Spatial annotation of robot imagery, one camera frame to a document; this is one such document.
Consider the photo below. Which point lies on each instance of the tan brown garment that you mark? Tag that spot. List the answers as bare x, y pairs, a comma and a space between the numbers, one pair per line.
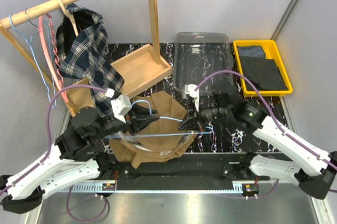
155, 149

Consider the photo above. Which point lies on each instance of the wooden clothes rack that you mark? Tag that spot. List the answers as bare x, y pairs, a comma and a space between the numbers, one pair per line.
141, 69

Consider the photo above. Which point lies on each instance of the blue wire hanger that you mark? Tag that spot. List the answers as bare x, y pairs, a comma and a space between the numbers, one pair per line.
158, 134
29, 42

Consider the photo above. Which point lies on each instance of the blue grey folded cloth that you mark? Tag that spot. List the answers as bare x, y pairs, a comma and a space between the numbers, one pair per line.
251, 51

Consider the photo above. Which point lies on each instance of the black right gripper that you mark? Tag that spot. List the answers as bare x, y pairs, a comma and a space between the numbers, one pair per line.
190, 123

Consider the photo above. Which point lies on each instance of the navy plaid skirt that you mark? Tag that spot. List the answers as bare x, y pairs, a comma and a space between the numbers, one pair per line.
84, 55

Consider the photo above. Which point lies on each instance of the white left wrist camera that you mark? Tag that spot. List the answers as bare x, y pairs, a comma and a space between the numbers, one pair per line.
121, 104

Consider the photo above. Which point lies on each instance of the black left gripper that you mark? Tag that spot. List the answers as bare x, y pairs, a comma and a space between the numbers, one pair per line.
140, 122

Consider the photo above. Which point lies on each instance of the light wooden hanger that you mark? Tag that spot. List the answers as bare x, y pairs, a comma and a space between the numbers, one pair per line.
70, 16

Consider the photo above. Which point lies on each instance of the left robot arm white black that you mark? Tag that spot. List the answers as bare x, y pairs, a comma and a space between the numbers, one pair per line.
70, 159

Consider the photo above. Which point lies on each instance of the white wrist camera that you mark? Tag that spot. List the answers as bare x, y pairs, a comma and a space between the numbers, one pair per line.
192, 95
121, 104

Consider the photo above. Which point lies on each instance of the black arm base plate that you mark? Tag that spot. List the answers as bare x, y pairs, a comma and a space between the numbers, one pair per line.
219, 166

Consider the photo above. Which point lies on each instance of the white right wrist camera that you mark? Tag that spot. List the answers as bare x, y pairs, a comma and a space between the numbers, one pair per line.
192, 95

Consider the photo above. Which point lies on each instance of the aluminium mounting rail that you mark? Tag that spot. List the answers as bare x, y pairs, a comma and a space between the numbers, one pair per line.
163, 185

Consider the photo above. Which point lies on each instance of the dark grey folded cloth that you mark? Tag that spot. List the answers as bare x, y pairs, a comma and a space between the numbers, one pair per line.
263, 73

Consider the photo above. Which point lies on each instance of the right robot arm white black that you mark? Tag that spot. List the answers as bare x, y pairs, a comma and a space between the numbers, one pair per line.
310, 168

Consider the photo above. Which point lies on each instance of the grey plastic bin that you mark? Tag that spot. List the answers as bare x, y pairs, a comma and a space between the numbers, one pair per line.
198, 55

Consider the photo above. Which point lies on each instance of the pink plastic hanger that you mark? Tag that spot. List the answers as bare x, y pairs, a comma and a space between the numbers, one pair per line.
51, 52

